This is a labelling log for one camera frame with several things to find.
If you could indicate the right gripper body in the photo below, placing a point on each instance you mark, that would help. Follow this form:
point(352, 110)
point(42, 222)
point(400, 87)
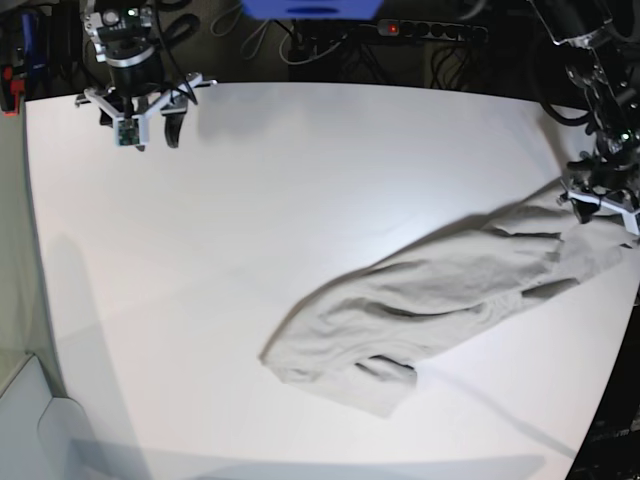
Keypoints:
point(138, 75)

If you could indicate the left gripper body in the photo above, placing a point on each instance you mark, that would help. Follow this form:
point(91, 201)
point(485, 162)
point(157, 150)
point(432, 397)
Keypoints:
point(599, 174)

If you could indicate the beige t-shirt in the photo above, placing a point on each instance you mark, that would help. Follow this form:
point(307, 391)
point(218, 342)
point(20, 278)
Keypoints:
point(356, 340)

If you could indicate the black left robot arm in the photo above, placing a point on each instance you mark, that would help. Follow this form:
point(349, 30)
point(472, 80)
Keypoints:
point(602, 74)

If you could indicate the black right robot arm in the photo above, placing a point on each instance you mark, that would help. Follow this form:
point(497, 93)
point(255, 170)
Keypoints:
point(122, 35)

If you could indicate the red and black clamp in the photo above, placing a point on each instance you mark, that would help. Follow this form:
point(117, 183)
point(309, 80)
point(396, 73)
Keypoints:
point(12, 90)

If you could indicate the blue box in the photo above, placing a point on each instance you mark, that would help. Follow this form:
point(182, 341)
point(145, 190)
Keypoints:
point(312, 9)

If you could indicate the black power strip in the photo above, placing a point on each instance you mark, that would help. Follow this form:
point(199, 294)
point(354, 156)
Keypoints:
point(424, 30)

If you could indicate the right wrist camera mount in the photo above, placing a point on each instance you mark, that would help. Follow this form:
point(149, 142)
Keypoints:
point(132, 115)

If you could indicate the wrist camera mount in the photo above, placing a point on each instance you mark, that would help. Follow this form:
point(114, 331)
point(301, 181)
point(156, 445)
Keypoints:
point(132, 115)
point(619, 203)

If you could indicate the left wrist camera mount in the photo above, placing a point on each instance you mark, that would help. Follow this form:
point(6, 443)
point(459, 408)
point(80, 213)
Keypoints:
point(619, 203)

